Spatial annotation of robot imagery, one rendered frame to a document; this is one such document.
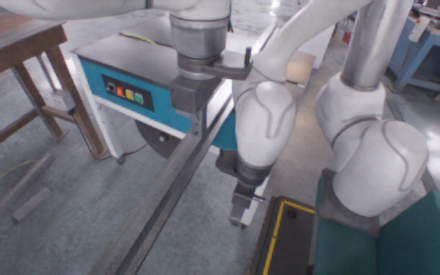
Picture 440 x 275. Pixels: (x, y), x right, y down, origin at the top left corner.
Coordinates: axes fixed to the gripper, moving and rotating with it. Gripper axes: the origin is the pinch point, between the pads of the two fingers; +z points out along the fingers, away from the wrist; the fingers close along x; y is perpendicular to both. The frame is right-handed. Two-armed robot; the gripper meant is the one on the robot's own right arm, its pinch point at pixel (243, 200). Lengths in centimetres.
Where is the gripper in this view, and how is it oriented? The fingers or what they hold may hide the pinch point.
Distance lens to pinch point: 65.8
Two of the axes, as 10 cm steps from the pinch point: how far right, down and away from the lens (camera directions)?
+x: 3.7, -6.3, 6.8
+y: 9.3, 3.1, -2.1
